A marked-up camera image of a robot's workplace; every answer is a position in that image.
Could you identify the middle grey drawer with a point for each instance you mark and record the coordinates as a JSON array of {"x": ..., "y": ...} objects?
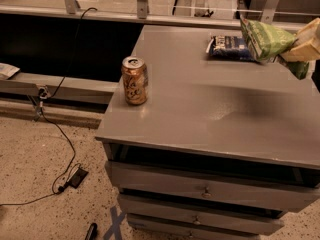
[{"x": 199, "y": 216}]

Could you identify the blue tape cross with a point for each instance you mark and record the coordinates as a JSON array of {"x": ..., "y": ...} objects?
[{"x": 114, "y": 230}]

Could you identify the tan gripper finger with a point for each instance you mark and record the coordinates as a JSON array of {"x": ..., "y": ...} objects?
[{"x": 307, "y": 45}]

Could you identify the black cylinder on floor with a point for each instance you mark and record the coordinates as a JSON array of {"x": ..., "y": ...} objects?
[{"x": 92, "y": 232}]

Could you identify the bottom grey drawer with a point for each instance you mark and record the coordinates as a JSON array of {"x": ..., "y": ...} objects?
[{"x": 186, "y": 229}]

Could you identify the blue chip bag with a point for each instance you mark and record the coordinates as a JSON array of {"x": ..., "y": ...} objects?
[{"x": 229, "y": 47}]

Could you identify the white paper packet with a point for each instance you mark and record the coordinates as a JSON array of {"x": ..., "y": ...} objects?
[{"x": 7, "y": 71}]

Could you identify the gold soda can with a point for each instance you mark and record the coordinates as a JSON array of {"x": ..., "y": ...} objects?
[{"x": 135, "y": 80}]

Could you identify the metal clamp bracket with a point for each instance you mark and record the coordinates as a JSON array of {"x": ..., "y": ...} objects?
[{"x": 43, "y": 94}]

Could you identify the grey drawer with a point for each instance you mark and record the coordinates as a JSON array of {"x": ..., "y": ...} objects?
[
  {"x": 210, "y": 187},
  {"x": 199, "y": 216},
  {"x": 186, "y": 229}
]

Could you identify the grey metal rail beam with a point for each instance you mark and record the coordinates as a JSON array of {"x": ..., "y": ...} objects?
[{"x": 73, "y": 89}]

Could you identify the green jalapeno chip bag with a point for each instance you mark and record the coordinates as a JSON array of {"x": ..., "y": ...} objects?
[{"x": 266, "y": 43}]

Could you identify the black power adapter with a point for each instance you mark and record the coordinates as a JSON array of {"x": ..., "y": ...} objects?
[{"x": 77, "y": 178}]

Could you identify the top grey drawer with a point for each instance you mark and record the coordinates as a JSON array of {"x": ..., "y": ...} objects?
[{"x": 210, "y": 187}]

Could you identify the grey drawer cabinet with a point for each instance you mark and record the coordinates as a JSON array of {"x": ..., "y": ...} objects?
[{"x": 229, "y": 119}]

